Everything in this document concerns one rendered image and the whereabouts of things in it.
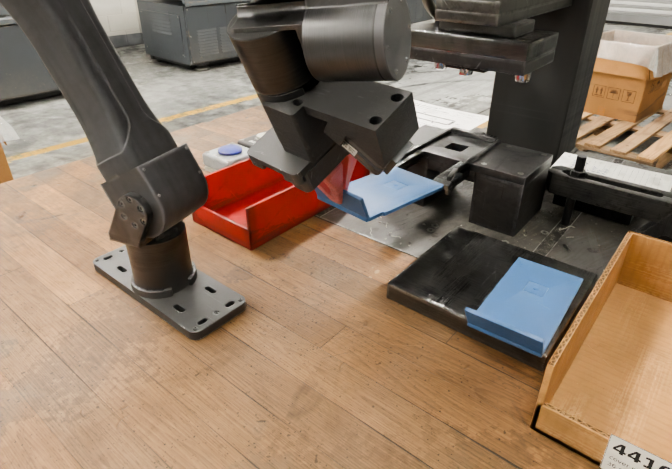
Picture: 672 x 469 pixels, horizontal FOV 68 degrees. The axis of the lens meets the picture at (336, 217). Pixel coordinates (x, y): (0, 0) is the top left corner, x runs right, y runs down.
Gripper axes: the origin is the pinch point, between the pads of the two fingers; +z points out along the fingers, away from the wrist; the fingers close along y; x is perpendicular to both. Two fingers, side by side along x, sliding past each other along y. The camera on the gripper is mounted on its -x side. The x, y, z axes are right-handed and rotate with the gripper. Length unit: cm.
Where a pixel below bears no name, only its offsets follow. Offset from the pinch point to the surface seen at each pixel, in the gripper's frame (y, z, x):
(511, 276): 7.1, 13.1, -14.9
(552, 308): 5.2, 11.9, -20.3
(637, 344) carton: 7.0, 14.5, -27.8
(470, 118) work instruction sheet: 52, 39, 19
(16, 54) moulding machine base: 53, 113, 443
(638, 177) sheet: 35.8, 23.9, -18.3
